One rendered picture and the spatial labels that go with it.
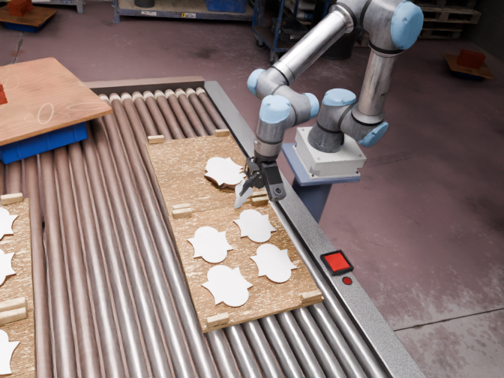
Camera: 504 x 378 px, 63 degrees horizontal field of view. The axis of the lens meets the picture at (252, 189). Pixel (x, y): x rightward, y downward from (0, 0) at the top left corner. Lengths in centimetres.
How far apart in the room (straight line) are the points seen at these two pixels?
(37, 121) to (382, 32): 115
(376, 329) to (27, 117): 131
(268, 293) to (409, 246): 184
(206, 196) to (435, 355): 155
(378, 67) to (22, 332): 121
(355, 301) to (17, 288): 90
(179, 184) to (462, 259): 208
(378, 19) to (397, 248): 182
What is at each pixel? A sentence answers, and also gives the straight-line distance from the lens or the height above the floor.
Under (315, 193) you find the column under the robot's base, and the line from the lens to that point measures 180.
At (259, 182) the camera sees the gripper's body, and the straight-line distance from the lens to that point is 118.
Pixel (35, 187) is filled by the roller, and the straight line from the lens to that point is 152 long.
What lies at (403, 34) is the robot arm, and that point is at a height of 152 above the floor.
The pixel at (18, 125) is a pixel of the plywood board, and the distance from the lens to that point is 160.
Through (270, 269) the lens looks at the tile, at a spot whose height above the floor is 95.
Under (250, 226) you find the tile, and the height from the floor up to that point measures 95.
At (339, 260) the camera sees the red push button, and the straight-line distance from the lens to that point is 132.
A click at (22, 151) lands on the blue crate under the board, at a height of 95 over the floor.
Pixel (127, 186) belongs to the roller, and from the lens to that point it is 147.
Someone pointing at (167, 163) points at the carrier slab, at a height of 94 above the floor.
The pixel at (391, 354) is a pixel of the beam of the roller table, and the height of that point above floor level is 92.
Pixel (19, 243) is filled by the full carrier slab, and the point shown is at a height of 94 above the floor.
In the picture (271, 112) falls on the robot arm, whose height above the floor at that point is 136.
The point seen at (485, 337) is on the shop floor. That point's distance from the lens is 270.
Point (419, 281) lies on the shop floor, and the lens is 273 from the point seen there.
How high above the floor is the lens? 188
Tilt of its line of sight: 40 degrees down
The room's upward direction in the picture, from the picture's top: 10 degrees clockwise
